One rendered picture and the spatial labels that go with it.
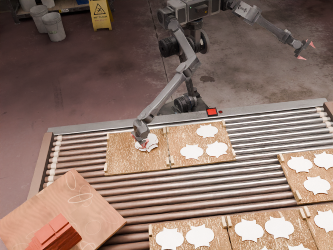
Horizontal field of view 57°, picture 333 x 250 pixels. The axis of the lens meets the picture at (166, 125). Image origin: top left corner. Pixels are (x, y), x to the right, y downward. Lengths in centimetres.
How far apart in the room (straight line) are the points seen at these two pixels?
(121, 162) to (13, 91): 287
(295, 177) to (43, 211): 143
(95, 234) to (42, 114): 261
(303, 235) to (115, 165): 114
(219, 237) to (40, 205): 97
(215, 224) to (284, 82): 278
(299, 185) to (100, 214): 112
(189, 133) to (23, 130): 235
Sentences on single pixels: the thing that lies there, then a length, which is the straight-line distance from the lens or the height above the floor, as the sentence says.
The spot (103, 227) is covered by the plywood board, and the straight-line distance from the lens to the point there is 168.
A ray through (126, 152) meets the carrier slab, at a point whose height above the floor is 94.
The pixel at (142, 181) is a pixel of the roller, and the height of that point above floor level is 92.
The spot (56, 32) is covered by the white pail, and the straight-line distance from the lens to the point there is 540.
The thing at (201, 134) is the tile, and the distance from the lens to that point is 211.
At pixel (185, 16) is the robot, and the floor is 144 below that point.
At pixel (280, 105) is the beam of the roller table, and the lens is 243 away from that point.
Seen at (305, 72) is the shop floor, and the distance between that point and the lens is 445.
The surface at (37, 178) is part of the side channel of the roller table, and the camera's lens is 211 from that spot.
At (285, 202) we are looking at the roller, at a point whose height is 92.
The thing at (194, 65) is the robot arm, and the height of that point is 139.
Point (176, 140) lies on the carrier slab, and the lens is 209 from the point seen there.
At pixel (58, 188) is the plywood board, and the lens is 188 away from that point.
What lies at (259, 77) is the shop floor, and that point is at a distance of 423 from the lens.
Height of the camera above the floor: 249
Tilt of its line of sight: 45 degrees down
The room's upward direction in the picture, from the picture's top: 5 degrees counter-clockwise
